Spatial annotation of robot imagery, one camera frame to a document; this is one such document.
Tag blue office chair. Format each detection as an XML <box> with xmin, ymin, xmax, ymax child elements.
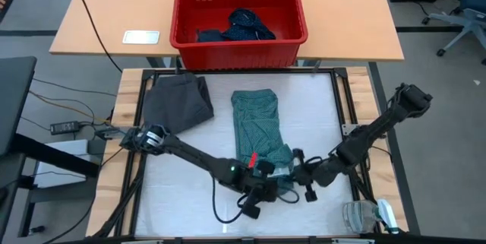
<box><xmin>421</xmin><ymin>0</ymin><xmax>486</xmax><ymax>66</ymax></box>

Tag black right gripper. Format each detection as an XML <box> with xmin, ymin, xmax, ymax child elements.
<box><xmin>291</xmin><ymin>147</ymin><xmax>337</xmax><ymax>203</ymax></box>

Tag dark grey shorts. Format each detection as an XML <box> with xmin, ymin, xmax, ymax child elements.
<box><xmin>142</xmin><ymin>72</ymin><xmax>215</xmax><ymax>135</ymax></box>

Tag black flat screen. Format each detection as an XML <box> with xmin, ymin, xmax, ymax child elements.
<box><xmin>0</xmin><ymin>56</ymin><xmax>38</xmax><ymax>157</ymax></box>

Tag black stand bar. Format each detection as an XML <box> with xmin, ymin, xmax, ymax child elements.
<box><xmin>11</xmin><ymin>133</ymin><xmax>102</xmax><ymax>179</ymax></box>

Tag long black cable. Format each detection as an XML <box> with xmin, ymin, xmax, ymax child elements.
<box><xmin>68</xmin><ymin>0</ymin><xmax>123</xmax><ymax>74</ymax></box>

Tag white rectangular card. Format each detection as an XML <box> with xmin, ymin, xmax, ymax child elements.
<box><xmin>121</xmin><ymin>30</ymin><xmax>161</xmax><ymax>46</ymax></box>

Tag clear spray bottle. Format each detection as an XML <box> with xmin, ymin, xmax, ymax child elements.
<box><xmin>342</xmin><ymin>198</ymin><xmax>399</xmax><ymax>236</ymax></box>

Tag light wooden desk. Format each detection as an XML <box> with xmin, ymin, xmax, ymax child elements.
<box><xmin>49</xmin><ymin>0</ymin><xmax>406</xmax><ymax>62</ymax></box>

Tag red plastic bin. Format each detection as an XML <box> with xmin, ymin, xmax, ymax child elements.
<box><xmin>169</xmin><ymin>0</ymin><xmax>308</xmax><ymax>71</ymax></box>

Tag green patterned shorts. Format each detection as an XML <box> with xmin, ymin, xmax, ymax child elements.
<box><xmin>230</xmin><ymin>88</ymin><xmax>295</xmax><ymax>192</ymax></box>

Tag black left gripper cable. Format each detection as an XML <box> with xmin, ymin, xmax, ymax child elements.
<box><xmin>211</xmin><ymin>175</ymin><xmax>301</xmax><ymax>225</ymax></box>

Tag black power adapter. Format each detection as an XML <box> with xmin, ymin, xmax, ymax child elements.
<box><xmin>50</xmin><ymin>121</ymin><xmax>80</xmax><ymax>135</ymax></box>

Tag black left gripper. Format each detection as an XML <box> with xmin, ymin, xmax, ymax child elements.
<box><xmin>238</xmin><ymin>160</ymin><xmax>288</xmax><ymax>220</ymax></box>

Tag black aluminium table frame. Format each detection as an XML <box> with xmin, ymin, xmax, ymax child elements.
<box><xmin>90</xmin><ymin>67</ymin><xmax>384</xmax><ymax>239</ymax></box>

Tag navy patterned garment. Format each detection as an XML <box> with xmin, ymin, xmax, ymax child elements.
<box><xmin>196</xmin><ymin>7</ymin><xmax>277</xmax><ymax>43</ymax></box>

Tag white box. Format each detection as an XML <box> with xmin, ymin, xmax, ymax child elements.
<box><xmin>33</xmin><ymin>139</ymin><xmax>94</xmax><ymax>189</ymax></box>

